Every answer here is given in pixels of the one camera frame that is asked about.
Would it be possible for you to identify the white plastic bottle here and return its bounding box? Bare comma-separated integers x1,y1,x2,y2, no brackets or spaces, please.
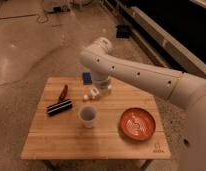
83,85,112,101

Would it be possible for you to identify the wooden folding table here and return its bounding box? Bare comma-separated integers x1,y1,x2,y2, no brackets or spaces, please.
21,77,171,160

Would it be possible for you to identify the orange round bowl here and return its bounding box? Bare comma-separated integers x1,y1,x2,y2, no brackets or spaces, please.
119,108,156,141

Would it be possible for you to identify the red pocket knife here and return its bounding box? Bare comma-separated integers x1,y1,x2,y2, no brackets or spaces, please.
58,84,68,102

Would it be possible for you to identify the long metal wall rail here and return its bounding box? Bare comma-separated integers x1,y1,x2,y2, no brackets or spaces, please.
103,0,206,81

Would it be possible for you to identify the translucent plastic cup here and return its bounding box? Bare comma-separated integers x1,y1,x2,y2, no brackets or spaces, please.
78,106,97,128

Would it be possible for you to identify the blue sponge block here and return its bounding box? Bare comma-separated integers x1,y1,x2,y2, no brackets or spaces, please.
82,72,92,85

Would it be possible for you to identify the white equipment base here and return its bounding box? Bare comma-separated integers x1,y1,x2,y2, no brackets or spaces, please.
42,0,70,13

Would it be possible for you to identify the black box on floor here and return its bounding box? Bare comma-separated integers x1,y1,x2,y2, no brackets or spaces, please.
116,25,131,38

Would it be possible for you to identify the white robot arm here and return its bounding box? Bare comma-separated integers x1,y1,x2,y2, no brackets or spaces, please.
80,37,206,171

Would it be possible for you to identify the black striped whiteboard eraser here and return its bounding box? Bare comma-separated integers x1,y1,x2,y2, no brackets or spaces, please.
46,99,73,116

